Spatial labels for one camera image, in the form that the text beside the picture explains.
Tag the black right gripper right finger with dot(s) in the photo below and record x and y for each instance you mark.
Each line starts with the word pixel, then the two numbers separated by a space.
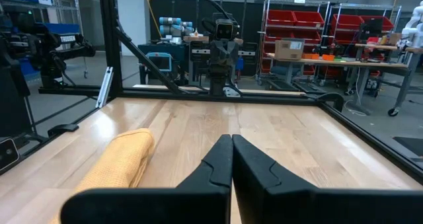
pixel 297 204

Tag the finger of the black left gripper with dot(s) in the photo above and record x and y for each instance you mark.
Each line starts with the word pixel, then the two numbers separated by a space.
pixel 216 52
pixel 228 52

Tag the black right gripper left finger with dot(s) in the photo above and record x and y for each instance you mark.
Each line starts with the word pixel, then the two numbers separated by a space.
pixel 185 204

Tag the yellow waffle weave towel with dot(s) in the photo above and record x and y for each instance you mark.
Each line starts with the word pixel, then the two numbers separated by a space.
pixel 119 164

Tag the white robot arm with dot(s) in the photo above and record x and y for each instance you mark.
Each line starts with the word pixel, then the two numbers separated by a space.
pixel 414 25

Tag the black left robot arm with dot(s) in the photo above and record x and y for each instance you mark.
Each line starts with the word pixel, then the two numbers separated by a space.
pixel 218 75

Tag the brown cardboard box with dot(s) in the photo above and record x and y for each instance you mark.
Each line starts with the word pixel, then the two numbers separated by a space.
pixel 289 49

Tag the red storage bin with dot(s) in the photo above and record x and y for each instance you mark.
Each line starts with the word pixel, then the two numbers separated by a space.
pixel 345 36
pixel 310 36
pixel 309 19
pixel 347 22
pixel 281 17
pixel 386 23

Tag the orange tray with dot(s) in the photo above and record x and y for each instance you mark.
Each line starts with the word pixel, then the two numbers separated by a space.
pixel 328 57
pixel 310 56

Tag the long wooden workbench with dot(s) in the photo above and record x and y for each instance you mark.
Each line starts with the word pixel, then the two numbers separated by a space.
pixel 347 62

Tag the black caster wheel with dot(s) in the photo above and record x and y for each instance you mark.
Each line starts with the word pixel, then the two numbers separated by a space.
pixel 393 112

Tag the black computer monitor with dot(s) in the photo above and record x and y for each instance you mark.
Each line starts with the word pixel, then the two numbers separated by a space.
pixel 371 27

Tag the grey metal shelf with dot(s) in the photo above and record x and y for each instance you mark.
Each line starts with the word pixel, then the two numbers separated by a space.
pixel 66 9

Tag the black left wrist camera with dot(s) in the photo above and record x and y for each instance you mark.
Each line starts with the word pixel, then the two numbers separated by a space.
pixel 224 29

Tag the black frame clamp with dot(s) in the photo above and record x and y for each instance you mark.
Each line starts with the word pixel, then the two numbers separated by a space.
pixel 332 100
pixel 62 129

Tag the silver aluminium bracket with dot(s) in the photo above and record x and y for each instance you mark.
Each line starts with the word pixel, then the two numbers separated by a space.
pixel 105 87

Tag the small black depth camera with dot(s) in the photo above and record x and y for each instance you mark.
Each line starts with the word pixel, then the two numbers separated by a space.
pixel 7 153

